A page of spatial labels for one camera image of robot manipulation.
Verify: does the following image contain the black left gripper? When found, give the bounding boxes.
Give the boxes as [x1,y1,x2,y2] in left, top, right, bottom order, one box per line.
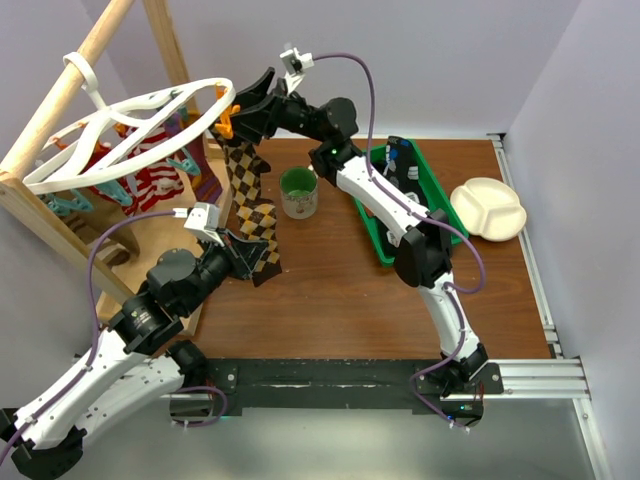
[180,226,269,314]

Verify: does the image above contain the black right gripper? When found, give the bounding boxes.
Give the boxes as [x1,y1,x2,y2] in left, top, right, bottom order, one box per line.
[215,68,328,147]

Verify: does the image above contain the brown yellow argyle sock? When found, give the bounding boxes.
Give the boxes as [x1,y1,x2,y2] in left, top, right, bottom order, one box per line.
[210,128,282,287]

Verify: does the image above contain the maroon purple sock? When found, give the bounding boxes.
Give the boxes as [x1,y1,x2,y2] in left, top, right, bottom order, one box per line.
[168,133,223,204]

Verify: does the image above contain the black blue logo sock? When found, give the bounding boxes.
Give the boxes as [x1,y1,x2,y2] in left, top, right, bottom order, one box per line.
[383,136,421,201]

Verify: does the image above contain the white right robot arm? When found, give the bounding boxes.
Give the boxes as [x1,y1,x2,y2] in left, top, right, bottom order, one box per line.
[230,68,488,393]

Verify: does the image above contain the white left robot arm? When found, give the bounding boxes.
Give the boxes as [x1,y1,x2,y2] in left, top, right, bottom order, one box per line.
[1,229,268,479]

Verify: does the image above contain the white oval sock hanger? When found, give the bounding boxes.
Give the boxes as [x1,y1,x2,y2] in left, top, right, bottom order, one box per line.
[23,52,236,195]

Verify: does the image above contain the green ceramic mug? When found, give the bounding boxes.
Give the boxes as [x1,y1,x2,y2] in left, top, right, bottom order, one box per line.
[279,166,318,220]

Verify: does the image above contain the red white striped sock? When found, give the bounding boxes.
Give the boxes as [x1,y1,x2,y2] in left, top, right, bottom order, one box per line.
[88,123,184,216]

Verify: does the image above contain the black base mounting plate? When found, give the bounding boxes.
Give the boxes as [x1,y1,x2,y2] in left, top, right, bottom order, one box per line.
[148,356,501,426]

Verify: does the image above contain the green plastic tray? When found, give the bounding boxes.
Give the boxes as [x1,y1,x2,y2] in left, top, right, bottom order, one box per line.
[354,139,469,267]

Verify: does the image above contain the cream divided plate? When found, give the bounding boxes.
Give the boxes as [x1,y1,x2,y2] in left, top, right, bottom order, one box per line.
[450,177,527,242]

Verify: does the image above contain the wooden drying rack frame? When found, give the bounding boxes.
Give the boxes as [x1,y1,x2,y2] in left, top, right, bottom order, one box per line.
[0,0,234,336]

